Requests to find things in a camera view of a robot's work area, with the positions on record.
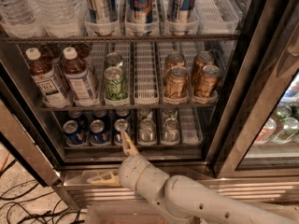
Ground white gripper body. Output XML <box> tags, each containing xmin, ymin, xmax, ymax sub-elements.
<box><xmin>118</xmin><ymin>155</ymin><xmax>170</xmax><ymax>203</ymax></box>

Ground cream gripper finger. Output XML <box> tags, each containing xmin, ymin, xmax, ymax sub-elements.
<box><xmin>121</xmin><ymin>130</ymin><xmax>138</xmax><ymax>156</ymax></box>
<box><xmin>87</xmin><ymin>171</ymin><xmax>120</xmax><ymax>186</ymax></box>

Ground blue pepsi can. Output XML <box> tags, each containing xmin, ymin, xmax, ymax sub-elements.
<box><xmin>68</xmin><ymin>110</ymin><xmax>88</xmax><ymax>132</ymax></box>
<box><xmin>116</xmin><ymin>109</ymin><xmax>131</xmax><ymax>121</ymax></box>
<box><xmin>113</xmin><ymin>119</ymin><xmax>131</xmax><ymax>146</ymax></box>
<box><xmin>63</xmin><ymin>120</ymin><xmax>86</xmax><ymax>145</ymax></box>
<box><xmin>90</xmin><ymin>119</ymin><xmax>109</xmax><ymax>145</ymax></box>
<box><xmin>93</xmin><ymin>109</ymin><xmax>110</xmax><ymax>129</ymax></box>

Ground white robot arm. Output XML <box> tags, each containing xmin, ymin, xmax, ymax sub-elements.
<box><xmin>88</xmin><ymin>131</ymin><xmax>298</xmax><ymax>224</ymax></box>

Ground silver soda can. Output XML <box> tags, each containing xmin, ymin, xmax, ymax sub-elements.
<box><xmin>139</xmin><ymin>119</ymin><xmax>156</xmax><ymax>143</ymax></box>
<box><xmin>162</xmin><ymin>118</ymin><xmax>179</xmax><ymax>142</ymax></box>

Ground silver soda can right front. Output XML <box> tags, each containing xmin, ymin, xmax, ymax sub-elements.
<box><xmin>162</xmin><ymin>118</ymin><xmax>179</xmax><ymax>142</ymax></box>

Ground green soda can front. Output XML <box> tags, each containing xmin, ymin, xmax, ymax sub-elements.
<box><xmin>104</xmin><ymin>66</ymin><xmax>128</xmax><ymax>101</ymax></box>

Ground green soda can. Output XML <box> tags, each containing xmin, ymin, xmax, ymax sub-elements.
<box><xmin>104</xmin><ymin>66</ymin><xmax>128</xmax><ymax>101</ymax></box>
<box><xmin>105</xmin><ymin>52</ymin><xmax>123</xmax><ymax>69</ymax></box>

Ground gold soda can front left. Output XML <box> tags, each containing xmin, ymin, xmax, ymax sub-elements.
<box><xmin>164</xmin><ymin>65</ymin><xmax>189</xmax><ymax>99</ymax></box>

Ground gold soda can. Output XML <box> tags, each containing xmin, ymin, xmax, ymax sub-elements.
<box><xmin>193</xmin><ymin>65</ymin><xmax>221</xmax><ymax>98</ymax></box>
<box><xmin>164</xmin><ymin>65</ymin><xmax>189</xmax><ymax>99</ymax></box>
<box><xmin>164</xmin><ymin>51</ymin><xmax>186</xmax><ymax>76</ymax></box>
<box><xmin>192</xmin><ymin>50</ymin><xmax>215</xmax><ymax>84</ymax></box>

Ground green soda can rear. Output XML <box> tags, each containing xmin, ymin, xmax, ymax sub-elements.
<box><xmin>105</xmin><ymin>52</ymin><xmax>123</xmax><ymax>69</ymax></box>

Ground gold soda can front right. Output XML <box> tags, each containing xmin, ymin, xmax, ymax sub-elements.
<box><xmin>193</xmin><ymin>65</ymin><xmax>221</xmax><ymax>98</ymax></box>

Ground gold soda can rear left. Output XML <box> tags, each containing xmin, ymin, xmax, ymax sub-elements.
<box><xmin>164</xmin><ymin>51</ymin><xmax>186</xmax><ymax>76</ymax></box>

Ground steel fridge door left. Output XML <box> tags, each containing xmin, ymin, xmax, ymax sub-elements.
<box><xmin>0</xmin><ymin>63</ymin><xmax>79</xmax><ymax>210</ymax></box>

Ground gold soda can rear right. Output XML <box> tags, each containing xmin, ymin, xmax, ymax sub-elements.
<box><xmin>192</xmin><ymin>50</ymin><xmax>215</xmax><ymax>84</ymax></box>

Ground glass fridge door right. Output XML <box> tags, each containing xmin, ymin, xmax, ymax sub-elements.
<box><xmin>215</xmin><ymin>0</ymin><xmax>299</xmax><ymax>177</ymax></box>

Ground tall energy can middle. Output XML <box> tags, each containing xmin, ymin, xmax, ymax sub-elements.
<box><xmin>127</xmin><ymin>0</ymin><xmax>153</xmax><ymax>35</ymax></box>

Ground tall energy can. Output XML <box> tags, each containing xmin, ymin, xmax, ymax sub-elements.
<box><xmin>127</xmin><ymin>0</ymin><xmax>153</xmax><ymax>35</ymax></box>
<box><xmin>167</xmin><ymin>0</ymin><xmax>195</xmax><ymax>35</ymax></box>
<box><xmin>85</xmin><ymin>0</ymin><xmax>118</xmax><ymax>36</ymax></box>

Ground tall energy can left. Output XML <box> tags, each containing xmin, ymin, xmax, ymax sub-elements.
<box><xmin>85</xmin><ymin>0</ymin><xmax>118</xmax><ymax>36</ymax></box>

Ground tall energy can right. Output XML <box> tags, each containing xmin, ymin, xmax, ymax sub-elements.
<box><xmin>167</xmin><ymin>0</ymin><xmax>195</xmax><ymax>35</ymax></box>

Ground tea bottle front right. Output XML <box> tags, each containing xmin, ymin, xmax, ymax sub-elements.
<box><xmin>64</xmin><ymin>47</ymin><xmax>97</xmax><ymax>101</ymax></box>

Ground tea bottle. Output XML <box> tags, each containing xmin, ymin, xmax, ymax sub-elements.
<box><xmin>64</xmin><ymin>47</ymin><xmax>97</xmax><ymax>101</ymax></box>
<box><xmin>25</xmin><ymin>48</ymin><xmax>68</xmax><ymax>107</ymax></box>

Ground tea bottle front left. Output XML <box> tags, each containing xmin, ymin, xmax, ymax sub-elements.
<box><xmin>25</xmin><ymin>48</ymin><xmax>68</xmax><ymax>107</ymax></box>

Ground water bottle right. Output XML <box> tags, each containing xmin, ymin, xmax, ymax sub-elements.
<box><xmin>37</xmin><ymin>0</ymin><xmax>81</xmax><ymax>38</ymax></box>

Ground water bottle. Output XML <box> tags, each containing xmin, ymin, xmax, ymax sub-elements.
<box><xmin>0</xmin><ymin>0</ymin><xmax>45</xmax><ymax>38</ymax></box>
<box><xmin>37</xmin><ymin>0</ymin><xmax>81</xmax><ymax>38</ymax></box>

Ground clear plastic bin right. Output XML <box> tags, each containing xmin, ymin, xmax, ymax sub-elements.
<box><xmin>249</xmin><ymin>202</ymin><xmax>299</xmax><ymax>222</ymax></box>

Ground water bottle left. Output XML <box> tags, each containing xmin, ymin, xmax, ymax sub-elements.
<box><xmin>0</xmin><ymin>0</ymin><xmax>45</xmax><ymax>38</ymax></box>

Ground black floor cables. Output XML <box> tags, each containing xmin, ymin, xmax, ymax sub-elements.
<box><xmin>0</xmin><ymin>159</ymin><xmax>87</xmax><ymax>224</ymax></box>

